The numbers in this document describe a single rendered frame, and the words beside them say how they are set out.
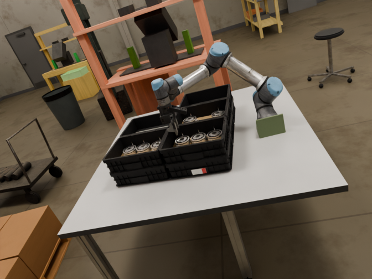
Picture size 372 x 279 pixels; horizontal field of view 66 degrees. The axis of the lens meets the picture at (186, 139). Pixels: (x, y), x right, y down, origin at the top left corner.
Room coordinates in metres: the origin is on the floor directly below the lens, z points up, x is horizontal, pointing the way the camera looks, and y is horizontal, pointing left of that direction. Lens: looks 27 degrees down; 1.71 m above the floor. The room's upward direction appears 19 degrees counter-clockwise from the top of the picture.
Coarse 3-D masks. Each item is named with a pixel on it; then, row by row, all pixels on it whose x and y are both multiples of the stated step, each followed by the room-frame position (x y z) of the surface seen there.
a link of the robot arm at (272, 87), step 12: (216, 48) 1.85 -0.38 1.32; (228, 48) 1.84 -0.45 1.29; (216, 60) 1.84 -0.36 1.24; (228, 60) 1.82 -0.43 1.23; (240, 72) 1.77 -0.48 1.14; (252, 72) 1.75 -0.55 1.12; (252, 84) 1.74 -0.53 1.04; (264, 84) 1.68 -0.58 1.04; (276, 84) 1.67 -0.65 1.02; (264, 96) 1.70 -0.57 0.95; (276, 96) 1.66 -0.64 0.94
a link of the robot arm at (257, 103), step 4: (256, 92) 1.81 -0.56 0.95; (252, 96) 1.83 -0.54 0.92; (256, 96) 1.78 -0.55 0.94; (256, 100) 1.77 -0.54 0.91; (260, 100) 1.73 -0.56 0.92; (256, 104) 1.76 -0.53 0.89; (260, 104) 1.74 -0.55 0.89; (264, 104) 1.72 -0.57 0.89; (268, 104) 1.72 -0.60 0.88; (256, 108) 1.75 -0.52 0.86
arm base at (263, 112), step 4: (260, 108) 1.72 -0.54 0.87; (264, 108) 1.70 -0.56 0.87; (268, 108) 1.69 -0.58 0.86; (272, 108) 1.70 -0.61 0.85; (256, 112) 1.76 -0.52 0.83; (260, 112) 1.70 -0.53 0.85; (264, 112) 1.67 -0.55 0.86; (268, 112) 1.66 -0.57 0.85; (272, 112) 1.67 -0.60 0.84; (276, 112) 1.68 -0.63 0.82; (260, 116) 1.69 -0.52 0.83; (264, 116) 1.65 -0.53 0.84; (268, 116) 1.64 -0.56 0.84
